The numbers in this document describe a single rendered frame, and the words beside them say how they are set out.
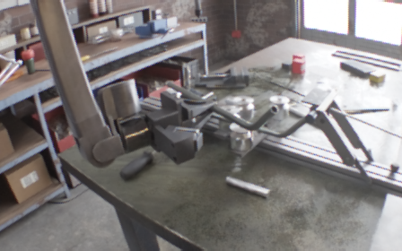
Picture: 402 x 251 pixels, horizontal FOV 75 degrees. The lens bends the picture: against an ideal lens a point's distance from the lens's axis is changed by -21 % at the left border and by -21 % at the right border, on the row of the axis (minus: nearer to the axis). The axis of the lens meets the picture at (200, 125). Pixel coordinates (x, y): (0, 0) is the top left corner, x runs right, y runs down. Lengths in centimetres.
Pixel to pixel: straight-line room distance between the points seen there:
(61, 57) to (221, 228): 40
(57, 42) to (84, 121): 14
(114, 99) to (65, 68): 11
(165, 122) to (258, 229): 25
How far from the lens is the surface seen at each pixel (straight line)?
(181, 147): 51
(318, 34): 385
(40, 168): 210
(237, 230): 57
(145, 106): 97
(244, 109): 79
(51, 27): 53
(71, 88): 53
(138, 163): 72
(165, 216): 61
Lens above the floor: 130
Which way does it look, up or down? 28 degrees down
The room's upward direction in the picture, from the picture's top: 4 degrees counter-clockwise
